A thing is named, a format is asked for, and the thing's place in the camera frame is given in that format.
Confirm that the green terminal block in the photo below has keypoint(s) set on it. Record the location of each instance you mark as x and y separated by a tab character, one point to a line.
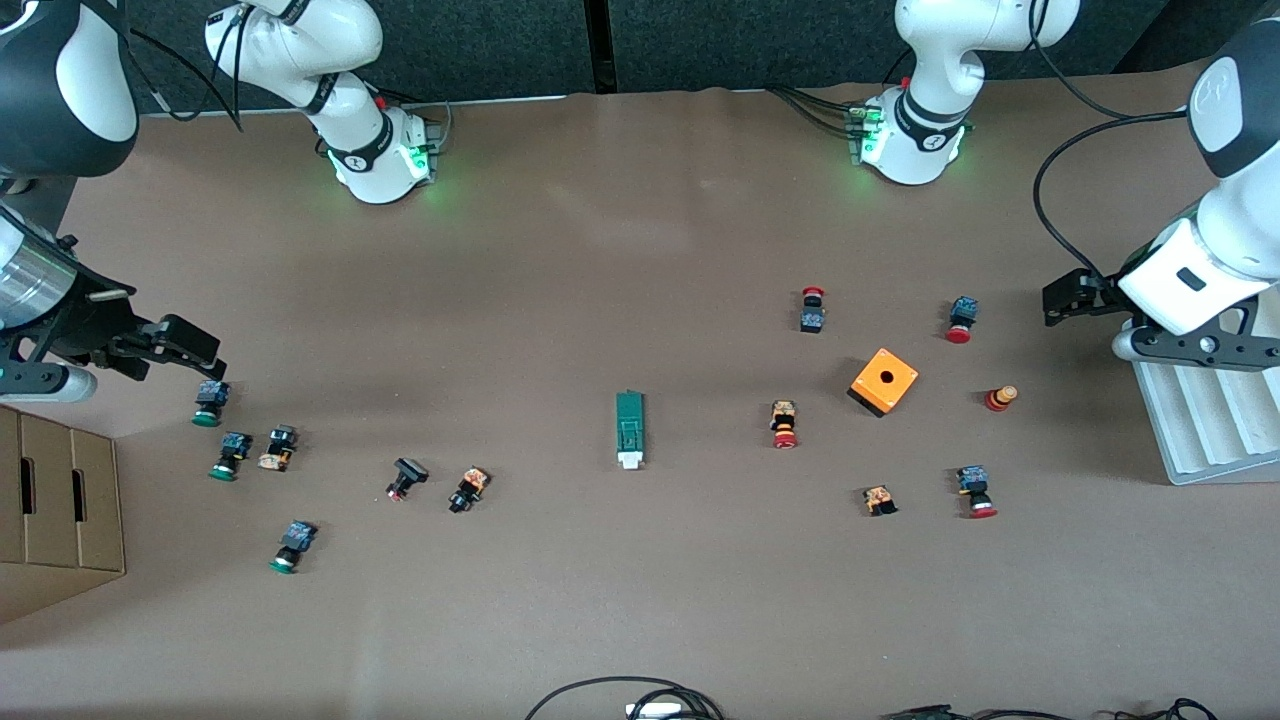
629	425

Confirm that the orange black contact block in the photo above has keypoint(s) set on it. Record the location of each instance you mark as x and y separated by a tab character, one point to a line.
879	499

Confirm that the green mushroom push button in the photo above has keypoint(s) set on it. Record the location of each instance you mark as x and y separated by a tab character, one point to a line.
212	393
298	537
235	443

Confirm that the white ribbed plastic tray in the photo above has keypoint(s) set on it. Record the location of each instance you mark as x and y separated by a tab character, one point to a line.
1210	420

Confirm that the black selector switch orange block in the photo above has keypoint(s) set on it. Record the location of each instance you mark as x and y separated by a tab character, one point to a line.
470	487
280	440

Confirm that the white plug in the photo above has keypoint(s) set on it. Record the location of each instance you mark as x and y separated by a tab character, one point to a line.
655	711

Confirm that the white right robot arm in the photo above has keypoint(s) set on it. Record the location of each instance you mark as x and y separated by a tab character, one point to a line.
340	100

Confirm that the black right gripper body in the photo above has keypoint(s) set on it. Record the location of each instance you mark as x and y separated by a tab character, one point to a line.
72	325

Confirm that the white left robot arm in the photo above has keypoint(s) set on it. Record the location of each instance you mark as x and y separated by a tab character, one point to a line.
930	130

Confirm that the red mushroom button blue block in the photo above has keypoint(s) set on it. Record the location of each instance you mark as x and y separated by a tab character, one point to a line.
972	478
964	308

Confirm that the red yellow emergency stop head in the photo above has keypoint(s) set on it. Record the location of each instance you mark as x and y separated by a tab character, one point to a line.
998	400

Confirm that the orange button enclosure box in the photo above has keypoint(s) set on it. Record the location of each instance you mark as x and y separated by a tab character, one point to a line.
890	392

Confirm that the red mushroom button orange block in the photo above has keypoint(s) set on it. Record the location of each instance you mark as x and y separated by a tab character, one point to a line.
784	415

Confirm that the brown paper table cover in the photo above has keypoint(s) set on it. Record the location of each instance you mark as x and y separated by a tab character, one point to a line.
640	600

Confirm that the red push button black block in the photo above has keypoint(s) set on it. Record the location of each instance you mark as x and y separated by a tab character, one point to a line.
812	320

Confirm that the brown cardboard box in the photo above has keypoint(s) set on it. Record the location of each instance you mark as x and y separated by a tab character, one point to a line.
60	500

